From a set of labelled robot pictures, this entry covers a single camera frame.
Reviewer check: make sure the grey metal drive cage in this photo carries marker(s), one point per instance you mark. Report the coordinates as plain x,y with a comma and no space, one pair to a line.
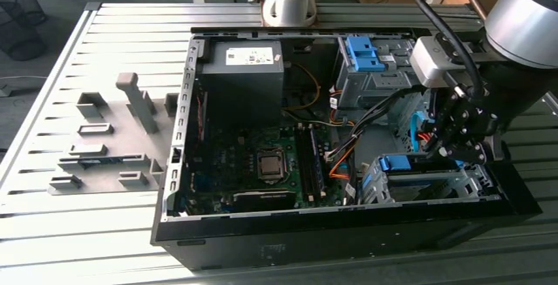
380,85

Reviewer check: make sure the silver CPU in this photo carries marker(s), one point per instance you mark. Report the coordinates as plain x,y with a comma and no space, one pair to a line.
272,164

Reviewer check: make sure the grey floor bracket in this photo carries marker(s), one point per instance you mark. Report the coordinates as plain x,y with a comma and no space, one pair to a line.
6,90

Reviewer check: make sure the black PC case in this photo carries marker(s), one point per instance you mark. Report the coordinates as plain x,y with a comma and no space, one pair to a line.
305,242

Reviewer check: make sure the grey parts rack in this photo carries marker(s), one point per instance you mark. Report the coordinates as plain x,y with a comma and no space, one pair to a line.
114,167

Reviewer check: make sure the green motherboard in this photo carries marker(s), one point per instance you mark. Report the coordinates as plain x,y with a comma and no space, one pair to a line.
292,154

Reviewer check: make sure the RAM stick in slot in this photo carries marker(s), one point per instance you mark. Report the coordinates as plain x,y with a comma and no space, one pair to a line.
317,164

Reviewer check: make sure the black graphics card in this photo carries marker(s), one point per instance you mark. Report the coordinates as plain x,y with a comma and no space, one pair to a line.
266,200

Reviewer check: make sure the grey power supply unit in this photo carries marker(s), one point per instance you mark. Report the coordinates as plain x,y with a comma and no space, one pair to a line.
245,82

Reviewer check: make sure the black mesh waste basket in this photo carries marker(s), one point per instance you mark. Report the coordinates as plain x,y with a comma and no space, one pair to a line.
22,36

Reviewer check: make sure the blue plastic drive latch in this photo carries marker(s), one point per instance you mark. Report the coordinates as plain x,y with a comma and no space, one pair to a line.
362,59

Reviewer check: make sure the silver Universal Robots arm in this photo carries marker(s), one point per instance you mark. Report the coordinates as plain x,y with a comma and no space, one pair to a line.
288,7

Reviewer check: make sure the hard disk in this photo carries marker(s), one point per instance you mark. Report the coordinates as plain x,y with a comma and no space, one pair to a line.
394,163

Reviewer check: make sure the RAM stick with blue label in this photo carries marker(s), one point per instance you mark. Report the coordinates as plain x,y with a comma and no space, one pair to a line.
102,160

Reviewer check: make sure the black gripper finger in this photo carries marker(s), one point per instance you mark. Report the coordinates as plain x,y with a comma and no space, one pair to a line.
477,141
453,111

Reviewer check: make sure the grey metal disk bay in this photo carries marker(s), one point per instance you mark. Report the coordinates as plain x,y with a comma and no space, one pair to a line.
436,176

